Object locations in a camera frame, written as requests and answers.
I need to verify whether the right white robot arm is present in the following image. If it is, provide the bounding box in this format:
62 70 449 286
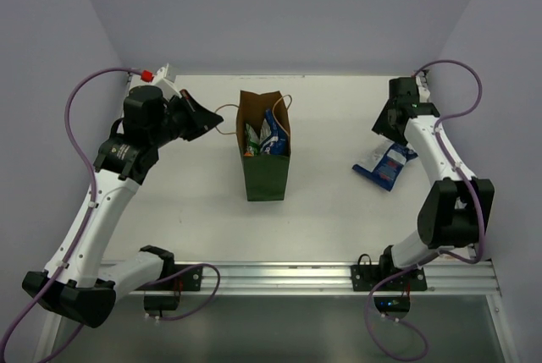
373 77 495 278

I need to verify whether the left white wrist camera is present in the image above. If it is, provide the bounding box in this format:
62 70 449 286
140 63 180 100

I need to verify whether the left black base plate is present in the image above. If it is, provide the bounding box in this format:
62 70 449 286
142 267 203 316

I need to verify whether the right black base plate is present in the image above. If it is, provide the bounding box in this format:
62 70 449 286
350 253 429 319

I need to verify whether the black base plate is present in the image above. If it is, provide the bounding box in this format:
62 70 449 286
350 253 429 319
142 267 203 316

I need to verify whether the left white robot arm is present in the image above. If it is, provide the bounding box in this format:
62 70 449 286
22 85 223 328

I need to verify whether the green paper bag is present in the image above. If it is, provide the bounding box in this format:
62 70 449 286
232 91 292 202

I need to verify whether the green snack packet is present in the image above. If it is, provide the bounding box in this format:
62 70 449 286
244 124 261 157

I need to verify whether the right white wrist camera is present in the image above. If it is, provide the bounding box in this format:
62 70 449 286
416 74 431 103

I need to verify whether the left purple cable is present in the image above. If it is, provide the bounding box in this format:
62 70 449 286
0 66 143 363

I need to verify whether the aluminium mounting rail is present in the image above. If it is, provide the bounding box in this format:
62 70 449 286
105 260 501 296

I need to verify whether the blue snack packet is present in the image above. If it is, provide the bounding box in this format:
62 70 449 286
351 139 418 192
259 108 288 156

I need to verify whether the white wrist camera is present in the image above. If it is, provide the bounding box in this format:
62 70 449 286
140 63 180 100
416 74 431 103

